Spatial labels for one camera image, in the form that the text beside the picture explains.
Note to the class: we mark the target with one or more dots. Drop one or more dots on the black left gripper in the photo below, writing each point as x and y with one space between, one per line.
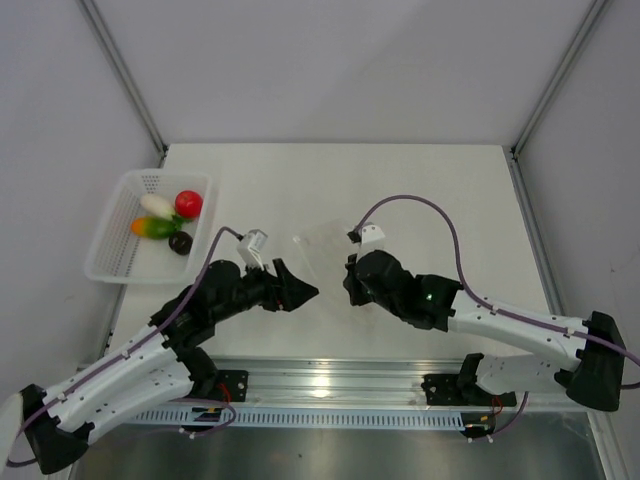
284 292

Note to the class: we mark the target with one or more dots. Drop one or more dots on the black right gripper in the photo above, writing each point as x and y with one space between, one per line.
351 284

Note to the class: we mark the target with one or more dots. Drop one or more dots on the clear zip top bag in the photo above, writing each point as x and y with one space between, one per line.
325 249

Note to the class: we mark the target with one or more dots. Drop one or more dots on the dark brown toy mushroom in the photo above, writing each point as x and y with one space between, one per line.
180 243

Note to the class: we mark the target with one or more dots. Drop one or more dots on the red toy tomato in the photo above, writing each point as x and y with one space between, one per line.
188 204

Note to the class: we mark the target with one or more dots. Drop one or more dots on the white perforated plastic basket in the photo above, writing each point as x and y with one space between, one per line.
117 255

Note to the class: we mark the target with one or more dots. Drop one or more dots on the orange green toy mango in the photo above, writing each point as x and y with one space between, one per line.
153 228

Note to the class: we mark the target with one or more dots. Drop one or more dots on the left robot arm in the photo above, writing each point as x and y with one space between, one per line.
180 328

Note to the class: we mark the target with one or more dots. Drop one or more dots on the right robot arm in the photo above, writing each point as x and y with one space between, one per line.
580 358

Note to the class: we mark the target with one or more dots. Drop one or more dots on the white toy radish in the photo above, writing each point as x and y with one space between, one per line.
159 207

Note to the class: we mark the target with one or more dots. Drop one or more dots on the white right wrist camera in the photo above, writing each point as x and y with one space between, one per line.
369 235

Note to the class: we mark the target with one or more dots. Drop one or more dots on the aluminium mounting rail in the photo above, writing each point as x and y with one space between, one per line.
350 382

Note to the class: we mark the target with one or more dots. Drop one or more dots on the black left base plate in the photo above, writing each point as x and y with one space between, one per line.
228 386

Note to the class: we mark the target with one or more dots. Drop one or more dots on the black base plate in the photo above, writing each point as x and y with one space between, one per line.
228 386
448 390

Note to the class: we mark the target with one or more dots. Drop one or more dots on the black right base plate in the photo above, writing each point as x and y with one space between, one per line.
448 390

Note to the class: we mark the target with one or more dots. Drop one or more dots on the white slotted cable duct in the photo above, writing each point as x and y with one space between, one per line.
242 416

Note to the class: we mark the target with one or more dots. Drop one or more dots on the left aluminium frame post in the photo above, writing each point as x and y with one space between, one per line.
122 73

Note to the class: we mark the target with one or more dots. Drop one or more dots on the aluminium frame post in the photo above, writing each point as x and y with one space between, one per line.
568 59
122 73

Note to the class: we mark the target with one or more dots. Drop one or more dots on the right aluminium frame post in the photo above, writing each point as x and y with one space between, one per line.
568 59

